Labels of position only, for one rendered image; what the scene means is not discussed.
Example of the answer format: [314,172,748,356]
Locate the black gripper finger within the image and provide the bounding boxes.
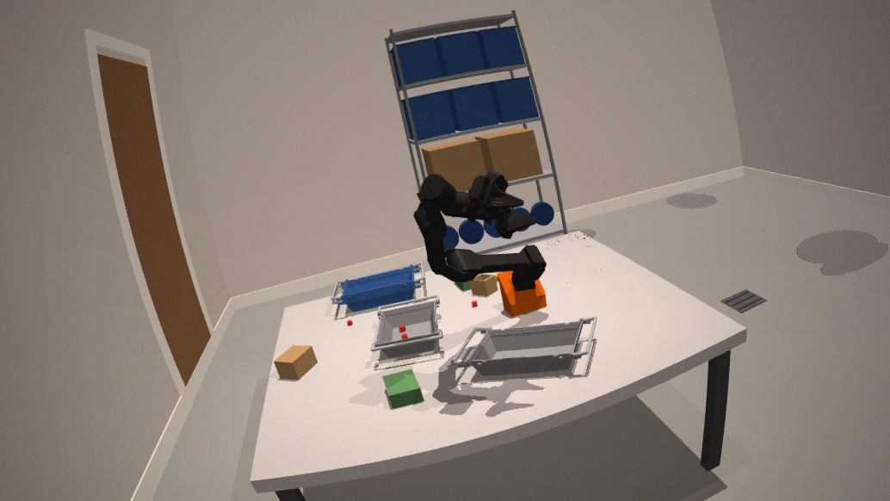
[505,208,537,236]
[483,181,524,211]

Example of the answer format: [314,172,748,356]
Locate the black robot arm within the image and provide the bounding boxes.
[413,175,546,291]

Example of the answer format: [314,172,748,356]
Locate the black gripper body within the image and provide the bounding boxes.
[459,176,512,238]

